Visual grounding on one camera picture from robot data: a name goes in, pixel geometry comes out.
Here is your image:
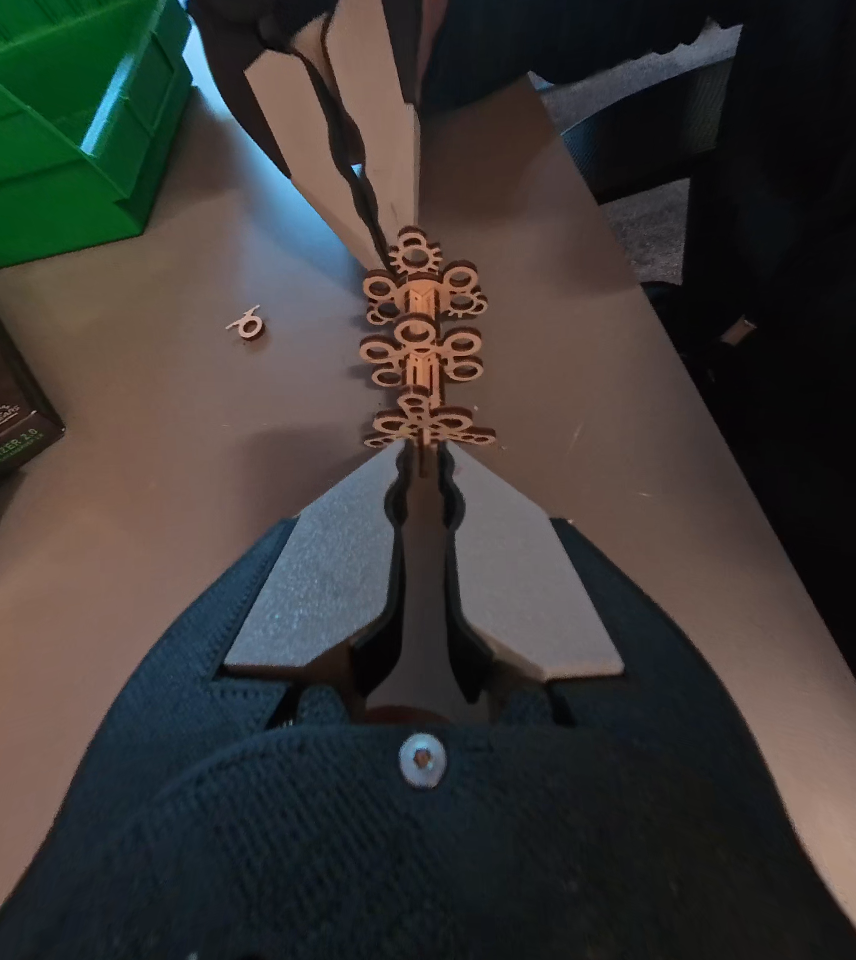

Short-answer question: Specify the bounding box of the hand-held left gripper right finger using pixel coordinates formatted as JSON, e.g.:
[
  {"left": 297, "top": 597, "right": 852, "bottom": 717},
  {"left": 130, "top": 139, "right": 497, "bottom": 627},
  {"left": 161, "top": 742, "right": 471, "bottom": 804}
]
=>
[{"left": 440, "top": 447, "right": 625, "bottom": 702}]

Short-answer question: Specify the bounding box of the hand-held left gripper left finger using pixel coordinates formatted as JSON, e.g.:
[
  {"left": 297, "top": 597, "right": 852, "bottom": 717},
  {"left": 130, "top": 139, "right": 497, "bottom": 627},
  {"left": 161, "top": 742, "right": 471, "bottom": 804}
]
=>
[{"left": 224, "top": 441, "right": 409, "bottom": 693}]

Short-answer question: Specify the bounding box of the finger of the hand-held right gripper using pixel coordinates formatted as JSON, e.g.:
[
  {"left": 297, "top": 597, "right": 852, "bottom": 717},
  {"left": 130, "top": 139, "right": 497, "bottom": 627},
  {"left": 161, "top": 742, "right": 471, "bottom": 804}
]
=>
[
  {"left": 242, "top": 16, "right": 391, "bottom": 271},
  {"left": 321, "top": 0, "right": 424, "bottom": 232}
]

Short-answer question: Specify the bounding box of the wooden gear model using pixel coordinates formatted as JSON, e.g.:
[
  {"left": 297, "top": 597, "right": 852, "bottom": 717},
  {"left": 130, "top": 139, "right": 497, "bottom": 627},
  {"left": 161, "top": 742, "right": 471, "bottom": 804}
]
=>
[{"left": 362, "top": 225, "right": 498, "bottom": 477}]

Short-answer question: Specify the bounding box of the black model kit box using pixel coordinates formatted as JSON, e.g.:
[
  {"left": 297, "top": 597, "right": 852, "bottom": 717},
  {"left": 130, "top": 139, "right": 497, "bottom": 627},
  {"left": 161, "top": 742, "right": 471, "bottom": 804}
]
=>
[{"left": 0, "top": 266, "right": 66, "bottom": 481}]

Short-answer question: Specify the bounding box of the person's right hand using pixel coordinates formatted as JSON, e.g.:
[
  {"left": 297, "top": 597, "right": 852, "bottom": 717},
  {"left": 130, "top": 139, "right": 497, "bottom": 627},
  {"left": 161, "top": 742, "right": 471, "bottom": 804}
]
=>
[{"left": 414, "top": 0, "right": 450, "bottom": 102}]

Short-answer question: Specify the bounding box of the green plastic bin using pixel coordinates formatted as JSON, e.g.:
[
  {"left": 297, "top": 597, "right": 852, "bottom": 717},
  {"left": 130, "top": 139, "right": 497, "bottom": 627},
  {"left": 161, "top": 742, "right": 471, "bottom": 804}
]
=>
[
  {"left": 0, "top": 0, "right": 190, "bottom": 144},
  {"left": 0, "top": 48, "right": 192, "bottom": 275}
]

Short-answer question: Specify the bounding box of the grey mesh office chair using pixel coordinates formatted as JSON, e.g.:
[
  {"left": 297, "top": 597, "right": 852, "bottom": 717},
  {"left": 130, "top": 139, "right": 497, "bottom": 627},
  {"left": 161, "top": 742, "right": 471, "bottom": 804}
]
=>
[{"left": 548, "top": 56, "right": 732, "bottom": 204}]

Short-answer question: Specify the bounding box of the small wooden ring part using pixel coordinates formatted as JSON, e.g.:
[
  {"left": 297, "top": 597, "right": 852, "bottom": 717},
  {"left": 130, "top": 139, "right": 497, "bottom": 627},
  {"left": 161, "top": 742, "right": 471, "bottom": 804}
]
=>
[{"left": 225, "top": 303, "right": 266, "bottom": 348}]

